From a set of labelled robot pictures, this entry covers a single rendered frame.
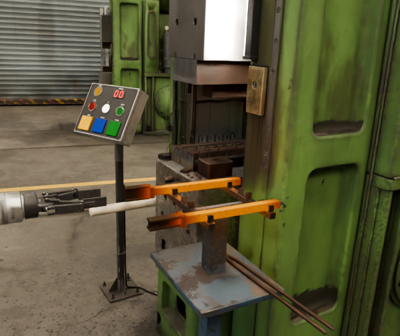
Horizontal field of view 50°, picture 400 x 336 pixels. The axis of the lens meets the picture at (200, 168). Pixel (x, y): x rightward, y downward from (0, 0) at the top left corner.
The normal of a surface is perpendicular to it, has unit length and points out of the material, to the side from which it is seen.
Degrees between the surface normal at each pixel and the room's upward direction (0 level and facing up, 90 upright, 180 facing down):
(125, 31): 89
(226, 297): 0
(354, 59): 89
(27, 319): 0
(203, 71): 90
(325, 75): 89
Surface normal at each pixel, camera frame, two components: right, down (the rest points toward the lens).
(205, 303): 0.04, -0.96
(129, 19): 0.24, 0.27
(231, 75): 0.51, 0.26
